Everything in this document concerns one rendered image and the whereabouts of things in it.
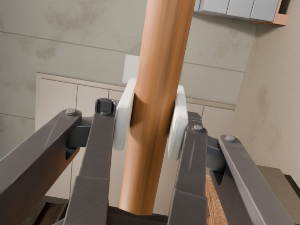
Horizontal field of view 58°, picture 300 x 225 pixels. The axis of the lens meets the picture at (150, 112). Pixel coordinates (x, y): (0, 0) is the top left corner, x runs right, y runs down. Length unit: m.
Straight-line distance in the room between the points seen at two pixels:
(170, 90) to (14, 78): 4.21
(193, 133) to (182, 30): 0.06
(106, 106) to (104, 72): 3.72
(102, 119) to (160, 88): 0.05
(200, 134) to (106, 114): 0.05
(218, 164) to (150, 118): 0.06
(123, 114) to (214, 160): 0.06
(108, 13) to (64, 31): 0.66
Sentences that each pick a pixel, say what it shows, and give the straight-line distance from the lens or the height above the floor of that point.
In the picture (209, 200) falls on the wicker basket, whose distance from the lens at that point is 1.86.
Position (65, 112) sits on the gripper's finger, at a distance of 0.16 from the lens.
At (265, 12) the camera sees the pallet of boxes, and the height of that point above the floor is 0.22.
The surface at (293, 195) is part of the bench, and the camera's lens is 2.16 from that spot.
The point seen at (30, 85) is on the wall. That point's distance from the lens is 4.28.
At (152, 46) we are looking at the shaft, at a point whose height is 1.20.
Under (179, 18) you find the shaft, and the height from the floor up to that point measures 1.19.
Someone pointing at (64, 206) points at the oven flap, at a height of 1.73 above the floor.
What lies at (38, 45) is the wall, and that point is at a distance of 4.12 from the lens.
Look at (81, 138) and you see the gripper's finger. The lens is 0.16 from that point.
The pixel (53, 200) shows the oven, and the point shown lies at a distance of 2.44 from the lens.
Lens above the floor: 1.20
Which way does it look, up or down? level
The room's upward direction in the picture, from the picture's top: 81 degrees counter-clockwise
